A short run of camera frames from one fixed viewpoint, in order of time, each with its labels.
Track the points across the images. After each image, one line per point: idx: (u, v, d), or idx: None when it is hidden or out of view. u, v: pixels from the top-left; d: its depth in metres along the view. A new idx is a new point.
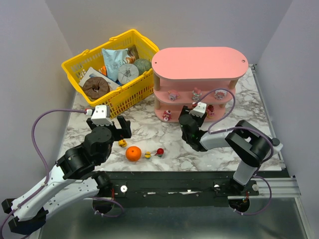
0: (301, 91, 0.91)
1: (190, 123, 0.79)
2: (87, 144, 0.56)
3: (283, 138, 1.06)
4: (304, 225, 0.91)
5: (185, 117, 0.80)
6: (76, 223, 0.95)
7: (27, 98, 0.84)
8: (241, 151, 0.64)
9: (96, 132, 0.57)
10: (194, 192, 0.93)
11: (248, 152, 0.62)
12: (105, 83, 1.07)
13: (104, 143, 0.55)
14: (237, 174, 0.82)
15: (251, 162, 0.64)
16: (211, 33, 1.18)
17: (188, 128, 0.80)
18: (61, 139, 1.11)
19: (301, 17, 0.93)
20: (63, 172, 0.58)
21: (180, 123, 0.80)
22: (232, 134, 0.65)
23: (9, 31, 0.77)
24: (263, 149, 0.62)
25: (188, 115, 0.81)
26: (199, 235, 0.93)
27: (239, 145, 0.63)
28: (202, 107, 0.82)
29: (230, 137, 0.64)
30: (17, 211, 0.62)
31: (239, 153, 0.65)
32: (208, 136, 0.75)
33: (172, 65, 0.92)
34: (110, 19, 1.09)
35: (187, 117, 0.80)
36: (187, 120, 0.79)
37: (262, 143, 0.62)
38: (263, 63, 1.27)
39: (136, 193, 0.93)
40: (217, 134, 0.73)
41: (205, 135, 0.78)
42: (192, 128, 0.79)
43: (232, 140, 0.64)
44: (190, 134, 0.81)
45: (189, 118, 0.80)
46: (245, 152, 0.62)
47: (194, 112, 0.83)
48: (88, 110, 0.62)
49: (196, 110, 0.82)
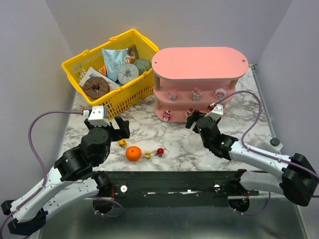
0: (301, 91, 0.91)
1: (211, 125, 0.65)
2: (83, 146, 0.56)
3: (283, 137, 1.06)
4: (304, 225, 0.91)
5: (203, 120, 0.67)
6: (76, 223, 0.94)
7: (27, 98, 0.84)
8: (293, 189, 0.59)
9: (92, 133, 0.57)
10: (194, 192, 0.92)
11: (303, 194, 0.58)
12: (105, 83, 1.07)
13: (101, 145, 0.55)
14: (247, 182, 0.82)
15: (297, 199, 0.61)
16: (210, 32, 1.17)
17: (208, 132, 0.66)
18: (61, 139, 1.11)
19: (300, 17, 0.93)
20: (61, 174, 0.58)
21: (198, 126, 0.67)
22: (289, 172, 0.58)
23: (10, 31, 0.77)
24: (311, 188, 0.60)
25: (206, 117, 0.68)
26: (199, 235, 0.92)
27: (297, 186, 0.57)
28: (220, 109, 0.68)
29: (288, 177, 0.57)
30: (16, 213, 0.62)
31: (288, 189, 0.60)
32: (243, 152, 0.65)
33: (172, 65, 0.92)
34: (110, 19, 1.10)
35: (205, 119, 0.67)
36: (206, 122, 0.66)
37: (309, 181, 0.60)
38: (263, 64, 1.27)
39: (136, 193, 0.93)
40: (264, 159, 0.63)
41: (238, 145, 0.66)
42: (213, 131, 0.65)
43: (291, 180, 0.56)
44: (211, 138, 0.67)
45: (209, 120, 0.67)
46: (299, 192, 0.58)
47: (211, 115, 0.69)
48: (85, 112, 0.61)
49: (213, 112, 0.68)
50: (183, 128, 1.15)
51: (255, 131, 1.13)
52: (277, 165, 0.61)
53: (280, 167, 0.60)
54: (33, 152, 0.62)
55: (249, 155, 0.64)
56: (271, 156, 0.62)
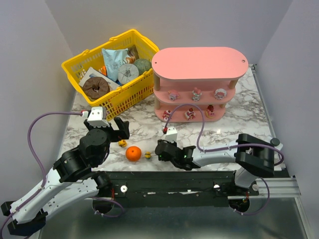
0: (301, 91, 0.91)
1: (165, 148, 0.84)
2: (82, 147, 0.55)
3: (283, 137, 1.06)
4: (304, 225, 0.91)
5: (159, 146, 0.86)
6: (76, 223, 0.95)
7: (27, 98, 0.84)
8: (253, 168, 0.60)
9: (91, 134, 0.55)
10: (194, 192, 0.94)
11: (263, 168, 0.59)
12: (105, 83, 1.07)
13: (99, 146, 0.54)
14: (239, 179, 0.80)
15: (264, 175, 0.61)
16: (211, 33, 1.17)
17: (167, 154, 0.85)
18: (61, 139, 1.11)
19: (301, 17, 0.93)
20: (59, 176, 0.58)
21: (158, 153, 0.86)
22: (240, 154, 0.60)
23: (9, 31, 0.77)
24: (270, 158, 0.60)
25: (161, 142, 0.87)
26: (199, 235, 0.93)
27: (253, 164, 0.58)
28: (172, 129, 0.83)
29: (242, 158, 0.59)
30: (15, 214, 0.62)
31: (251, 170, 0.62)
32: (202, 155, 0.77)
33: (171, 65, 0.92)
34: (110, 19, 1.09)
35: (159, 145, 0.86)
36: (161, 148, 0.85)
37: (266, 153, 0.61)
38: (263, 64, 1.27)
39: (136, 193, 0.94)
40: (219, 152, 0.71)
41: (196, 152, 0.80)
42: (169, 151, 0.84)
43: (244, 162, 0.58)
44: (173, 157, 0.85)
45: (162, 144, 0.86)
46: (259, 168, 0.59)
47: (169, 137, 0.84)
48: (84, 112, 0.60)
49: (168, 133, 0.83)
50: (183, 128, 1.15)
51: (255, 131, 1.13)
52: (230, 153, 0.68)
53: (232, 153, 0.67)
54: (32, 154, 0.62)
55: (207, 155, 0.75)
56: (223, 148, 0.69)
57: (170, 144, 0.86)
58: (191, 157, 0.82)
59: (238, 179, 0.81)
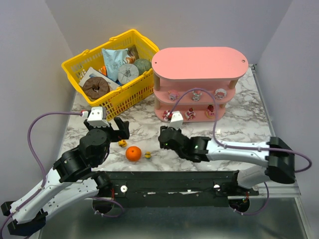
0: (300, 91, 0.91)
1: (173, 136, 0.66)
2: (82, 147, 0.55)
3: (282, 138, 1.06)
4: (304, 225, 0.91)
5: (164, 133, 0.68)
6: (76, 223, 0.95)
7: (27, 98, 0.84)
8: (279, 174, 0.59)
9: (91, 134, 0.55)
10: (194, 192, 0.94)
11: (290, 175, 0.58)
12: (105, 83, 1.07)
13: (99, 146, 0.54)
14: (244, 181, 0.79)
15: (283, 180, 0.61)
16: (211, 33, 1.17)
17: (174, 143, 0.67)
18: (61, 139, 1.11)
19: (301, 17, 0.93)
20: (59, 175, 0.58)
21: (163, 142, 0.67)
22: (273, 159, 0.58)
23: (9, 31, 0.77)
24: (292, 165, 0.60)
25: (167, 129, 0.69)
26: (199, 235, 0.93)
27: (284, 171, 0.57)
28: (177, 115, 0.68)
29: (274, 164, 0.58)
30: (15, 214, 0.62)
31: (274, 175, 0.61)
32: (221, 151, 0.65)
33: (171, 65, 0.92)
34: (110, 19, 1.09)
35: (167, 132, 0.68)
36: (168, 135, 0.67)
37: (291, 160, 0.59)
38: (263, 64, 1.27)
39: (136, 193, 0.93)
40: (244, 152, 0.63)
41: (213, 145, 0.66)
42: (178, 140, 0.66)
43: (277, 167, 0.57)
44: (181, 147, 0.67)
45: (170, 132, 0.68)
46: (286, 177, 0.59)
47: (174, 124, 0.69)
48: (84, 112, 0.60)
49: (173, 121, 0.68)
50: (183, 128, 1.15)
51: (255, 131, 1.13)
52: (259, 155, 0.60)
53: (262, 156, 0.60)
54: (32, 154, 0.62)
55: (227, 151, 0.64)
56: (250, 148, 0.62)
57: (178, 131, 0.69)
58: (204, 147, 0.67)
59: (244, 179, 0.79)
